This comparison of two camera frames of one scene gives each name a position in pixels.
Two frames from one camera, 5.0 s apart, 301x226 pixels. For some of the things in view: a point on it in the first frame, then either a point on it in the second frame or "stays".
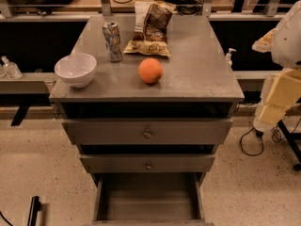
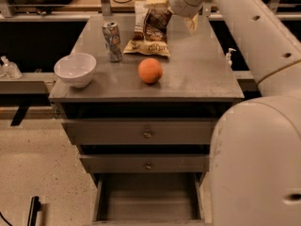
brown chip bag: x=151 y=19 stays
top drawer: x=148 y=131 stays
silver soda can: x=113 y=40 stays
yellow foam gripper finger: x=265 y=42 -> x=192 y=24
